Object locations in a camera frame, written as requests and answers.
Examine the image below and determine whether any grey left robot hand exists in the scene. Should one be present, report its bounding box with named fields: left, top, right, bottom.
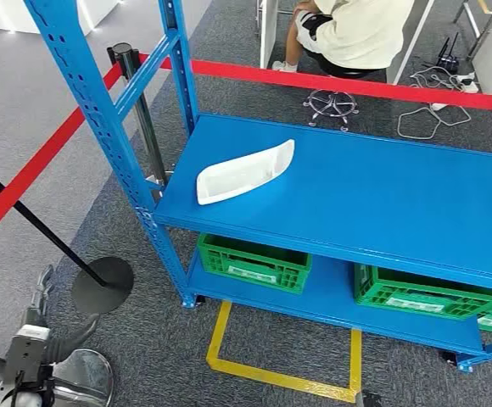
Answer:
left=28, top=264, right=101, bottom=365

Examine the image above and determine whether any white curved plastic part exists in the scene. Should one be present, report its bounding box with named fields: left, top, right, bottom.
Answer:
left=196, top=139, right=295, bottom=207

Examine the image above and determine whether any blue metal shelf rack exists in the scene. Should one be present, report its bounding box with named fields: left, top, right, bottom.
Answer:
left=24, top=0, right=492, bottom=375

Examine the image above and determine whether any black pole stand round base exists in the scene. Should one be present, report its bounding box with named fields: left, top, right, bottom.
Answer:
left=0, top=159, right=135, bottom=315

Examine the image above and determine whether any white display plinth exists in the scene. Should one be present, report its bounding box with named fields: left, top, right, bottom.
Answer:
left=0, top=0, right=120, bottom=36

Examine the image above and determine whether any person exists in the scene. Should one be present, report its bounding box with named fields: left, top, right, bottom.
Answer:
left=271, top=0, right=416, bottom=74

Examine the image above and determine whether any black router with antennas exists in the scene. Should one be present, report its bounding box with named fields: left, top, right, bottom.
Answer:
left=424, top=32, right=461, bottom=74

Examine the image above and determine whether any white power strip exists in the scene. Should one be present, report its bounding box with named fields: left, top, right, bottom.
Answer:
left=456, top=73, right=481, bottom=94

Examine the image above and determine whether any chrome stanchion post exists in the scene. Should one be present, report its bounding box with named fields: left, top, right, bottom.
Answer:
left=107, top=42, right=175, bottom=204
left=0, top=347, right=116, bottom=407

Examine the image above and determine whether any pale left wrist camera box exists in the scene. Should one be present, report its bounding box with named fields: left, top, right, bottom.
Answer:
left=2, top=322, right=53, bottom=386

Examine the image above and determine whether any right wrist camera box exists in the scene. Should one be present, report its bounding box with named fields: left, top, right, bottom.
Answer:
left=354, top=388, right=384, bottom=407

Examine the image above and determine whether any white cable with plug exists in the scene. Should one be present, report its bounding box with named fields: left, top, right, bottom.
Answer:
left=397, top=66, right=473, bottom=141

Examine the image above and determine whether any grey metal frame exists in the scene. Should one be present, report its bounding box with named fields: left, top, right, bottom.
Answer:
left=453, top=0, right=492, bottom=62

